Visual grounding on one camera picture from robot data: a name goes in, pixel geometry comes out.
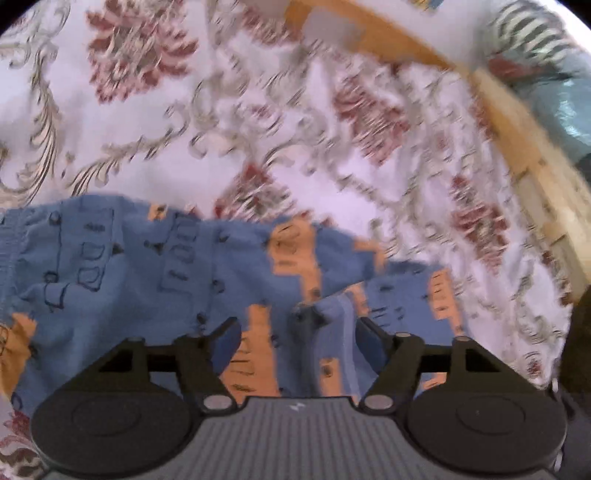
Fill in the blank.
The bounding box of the blue pyjama pants orange print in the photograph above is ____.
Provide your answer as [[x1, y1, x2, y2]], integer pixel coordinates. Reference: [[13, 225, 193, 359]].
[[1, 195, 464, 414]]

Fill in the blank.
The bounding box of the floral white red bedspread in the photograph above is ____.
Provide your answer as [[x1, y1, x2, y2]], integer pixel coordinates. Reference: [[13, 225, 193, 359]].
[[1, 1, 571, 479]]

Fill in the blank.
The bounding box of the light blue bagged bedding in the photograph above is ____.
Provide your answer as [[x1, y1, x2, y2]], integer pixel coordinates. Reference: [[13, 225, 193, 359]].
[[520, 52, 590, 182]]

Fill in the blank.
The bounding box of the wooden bed frame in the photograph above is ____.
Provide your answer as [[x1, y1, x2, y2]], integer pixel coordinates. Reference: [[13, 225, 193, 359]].
[[239, 0, 591, 305]]

